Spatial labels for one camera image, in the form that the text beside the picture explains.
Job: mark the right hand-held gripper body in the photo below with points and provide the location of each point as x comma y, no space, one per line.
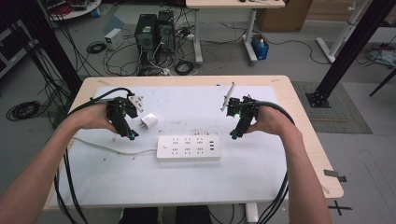
243,109

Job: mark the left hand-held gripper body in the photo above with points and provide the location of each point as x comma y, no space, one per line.
120,107

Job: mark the white power adapter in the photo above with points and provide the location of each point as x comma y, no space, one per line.
149,121

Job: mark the white power strip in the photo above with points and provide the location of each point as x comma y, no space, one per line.
188,147

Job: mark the person's right hand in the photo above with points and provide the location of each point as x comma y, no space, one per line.
269,121

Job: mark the person's left hand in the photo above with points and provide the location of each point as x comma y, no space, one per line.
93,118

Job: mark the blue box with bottle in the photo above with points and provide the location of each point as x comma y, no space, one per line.
260,46

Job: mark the white power supply box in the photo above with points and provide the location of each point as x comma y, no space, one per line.
113,39

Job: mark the light wooden table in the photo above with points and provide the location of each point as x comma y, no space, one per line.
308,155

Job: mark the white table mat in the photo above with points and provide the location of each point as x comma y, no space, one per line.
174,183

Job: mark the black computer tower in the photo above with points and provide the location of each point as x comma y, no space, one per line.
145,37
166,29

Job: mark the white table leg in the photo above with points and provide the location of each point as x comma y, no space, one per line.
251,213

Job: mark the grey floor mat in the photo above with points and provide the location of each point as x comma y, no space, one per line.
339,112

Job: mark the black tape strip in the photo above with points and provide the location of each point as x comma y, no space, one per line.
334,175

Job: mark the brown cardboard box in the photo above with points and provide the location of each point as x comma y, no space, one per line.
283,15

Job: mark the wooden desk with white legs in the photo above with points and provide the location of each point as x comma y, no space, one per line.
236,3

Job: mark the round white table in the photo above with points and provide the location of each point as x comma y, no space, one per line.
73,7

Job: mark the white metal stand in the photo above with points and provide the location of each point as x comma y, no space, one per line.
342,34

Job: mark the black aluminium frame post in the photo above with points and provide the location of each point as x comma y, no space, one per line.
351,49
46,40

